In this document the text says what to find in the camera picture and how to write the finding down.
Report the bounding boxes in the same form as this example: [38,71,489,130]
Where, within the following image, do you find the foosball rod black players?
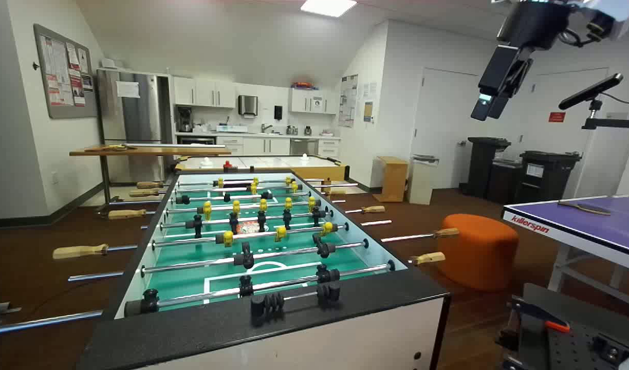
[67,226,462,286]
[0,250,448,339]

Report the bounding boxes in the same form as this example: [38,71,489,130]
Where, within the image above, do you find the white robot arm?
[470,0,629,121]

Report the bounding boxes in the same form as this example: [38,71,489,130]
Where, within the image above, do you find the foosball table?
[79,172,451,370]

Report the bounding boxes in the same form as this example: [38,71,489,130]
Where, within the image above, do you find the goalkeeper rod black player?
[250,284,342,327]

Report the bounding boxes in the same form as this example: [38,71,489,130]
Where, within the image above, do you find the wooden box cabinet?
[377,156,407,201]

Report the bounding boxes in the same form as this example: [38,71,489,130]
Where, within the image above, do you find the white trash bin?
[409,156,438,206]

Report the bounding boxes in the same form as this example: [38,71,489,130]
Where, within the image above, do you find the black trash bin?
[516,149,582,201]
[462,137,511,196]

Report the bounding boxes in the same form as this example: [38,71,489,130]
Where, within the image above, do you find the orange round stool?
[437,213,519,291]

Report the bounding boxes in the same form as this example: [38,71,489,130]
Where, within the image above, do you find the stainless steel refrigerator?
[96,70,166,182]

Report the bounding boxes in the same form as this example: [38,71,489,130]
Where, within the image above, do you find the purple ping pong table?
[502,195,629,304]

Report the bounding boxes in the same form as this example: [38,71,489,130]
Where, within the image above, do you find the wall bulletin board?
[34,24,96,119]

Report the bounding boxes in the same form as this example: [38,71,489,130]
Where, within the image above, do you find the black camera on stand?
[560,71,623,108]

